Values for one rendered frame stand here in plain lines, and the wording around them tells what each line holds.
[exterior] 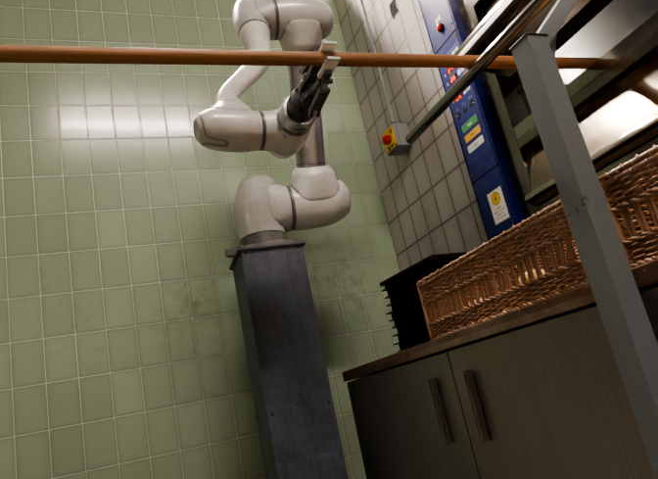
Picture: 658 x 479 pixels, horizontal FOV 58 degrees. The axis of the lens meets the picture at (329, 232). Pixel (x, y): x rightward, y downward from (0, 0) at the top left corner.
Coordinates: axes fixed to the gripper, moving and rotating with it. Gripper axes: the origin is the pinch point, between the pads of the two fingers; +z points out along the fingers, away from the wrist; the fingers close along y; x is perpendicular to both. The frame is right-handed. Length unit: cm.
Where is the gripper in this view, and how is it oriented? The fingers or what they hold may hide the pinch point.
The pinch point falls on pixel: (326, 59)
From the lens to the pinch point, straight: 132.0
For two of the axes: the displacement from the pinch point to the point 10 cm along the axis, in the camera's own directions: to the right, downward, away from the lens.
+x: -9.3, 0.9, -3.7
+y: 2.0, 9.4, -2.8
